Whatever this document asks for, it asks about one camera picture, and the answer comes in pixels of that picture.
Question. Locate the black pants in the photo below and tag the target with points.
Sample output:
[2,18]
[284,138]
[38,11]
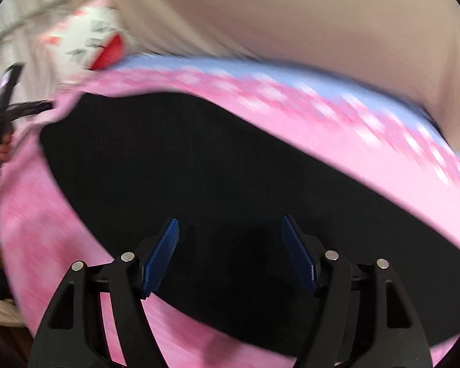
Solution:
[214,168]

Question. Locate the silver satin cloth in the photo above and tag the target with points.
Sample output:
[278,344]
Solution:
[27,61]

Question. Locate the white cat face pillow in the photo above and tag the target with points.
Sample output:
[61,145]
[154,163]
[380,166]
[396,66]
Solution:
[88,42]

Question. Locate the pink floral bedsheet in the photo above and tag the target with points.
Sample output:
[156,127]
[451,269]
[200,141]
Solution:
[291,111]

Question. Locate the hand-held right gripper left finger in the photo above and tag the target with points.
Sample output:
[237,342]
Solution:
[161,255]

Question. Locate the beige curtain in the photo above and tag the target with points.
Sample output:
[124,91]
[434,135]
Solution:
[291,15]

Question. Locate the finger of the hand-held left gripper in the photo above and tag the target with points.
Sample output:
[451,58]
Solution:
[34,106]

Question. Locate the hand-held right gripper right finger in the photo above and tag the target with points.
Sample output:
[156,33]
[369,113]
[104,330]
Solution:
[297,255]

